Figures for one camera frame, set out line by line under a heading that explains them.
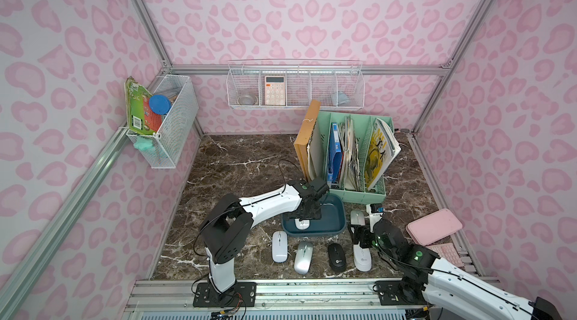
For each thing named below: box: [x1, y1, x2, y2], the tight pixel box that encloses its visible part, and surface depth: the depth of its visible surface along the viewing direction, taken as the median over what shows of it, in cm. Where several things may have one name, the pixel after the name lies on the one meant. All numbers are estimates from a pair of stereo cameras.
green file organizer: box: [307, 111, 395, 203], surface depth 91 cm
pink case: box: [405, 208, 463, 247], surface depth 88 cm
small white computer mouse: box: [294, 218, 311, 230], surface depth 89 cm
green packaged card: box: [125, 75, 164, 135], surface depth 72 cm
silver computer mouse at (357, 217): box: [350, 209, 366, 227], surface depth 91 cm
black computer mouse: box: [327, 242, 347, 274], surface depth 81 cm
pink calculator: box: [264, 75, 286, 106], surface depth 97 cm
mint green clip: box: [133, 135, 155, 151], surface depth 65 cm
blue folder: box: [326, 122, 342, 186], surface depth 90 cm
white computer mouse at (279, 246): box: [271, 230, 289, 264], surface depth 84 cm
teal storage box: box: [280, 193, 348, 237], surface depth 89 cm
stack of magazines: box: [338, 114, 362, 192], surface depth 88 cm
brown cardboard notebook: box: [293, 99, 322, 183], surface depth 79 cm
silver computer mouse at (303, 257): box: [293, 241, 314, 275], surface depth 82 cm
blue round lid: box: [148, 93, 173, 116], surface depth 76 cm
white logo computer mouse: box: [353, 241, 372, 272], surface depth 80 cm
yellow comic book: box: [364, 117, 402, 191], surface depth 88 cm
